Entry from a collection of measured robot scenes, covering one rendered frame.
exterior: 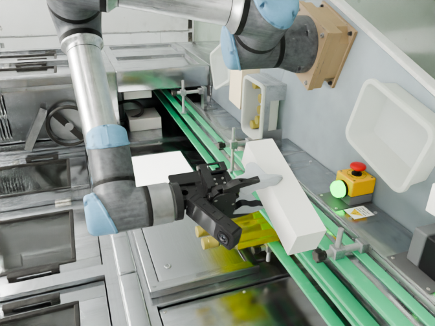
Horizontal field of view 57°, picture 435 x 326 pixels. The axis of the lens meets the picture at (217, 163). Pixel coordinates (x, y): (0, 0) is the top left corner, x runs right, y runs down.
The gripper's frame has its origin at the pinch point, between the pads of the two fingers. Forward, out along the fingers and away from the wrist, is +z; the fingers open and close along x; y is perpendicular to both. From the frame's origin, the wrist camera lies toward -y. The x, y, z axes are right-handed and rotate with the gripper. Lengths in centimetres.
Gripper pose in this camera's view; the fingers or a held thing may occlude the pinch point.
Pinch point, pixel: (274, 193)
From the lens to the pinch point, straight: 79.3
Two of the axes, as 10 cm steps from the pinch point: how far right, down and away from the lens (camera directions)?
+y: -3.1, -7.1, 6.3
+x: -1.3, 6.9, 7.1
